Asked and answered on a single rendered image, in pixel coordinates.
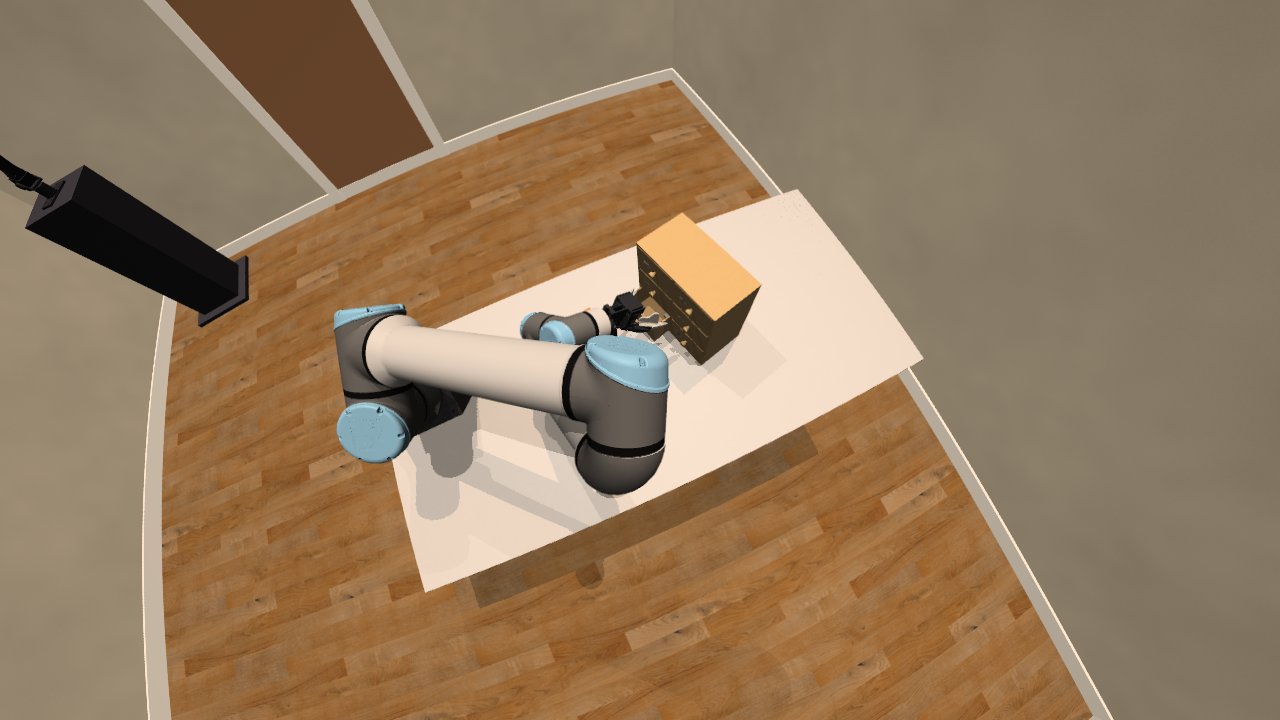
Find dark brown wooden drawer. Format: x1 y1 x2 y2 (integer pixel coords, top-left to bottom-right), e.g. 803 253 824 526
635 287 669 341
671 319 703 363
640 268 671 314
673 283 713 336
637 247 673 299
672 302 708 351

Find wooden chest of drawers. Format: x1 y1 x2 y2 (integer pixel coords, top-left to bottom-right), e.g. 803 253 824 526
636 213 762 365

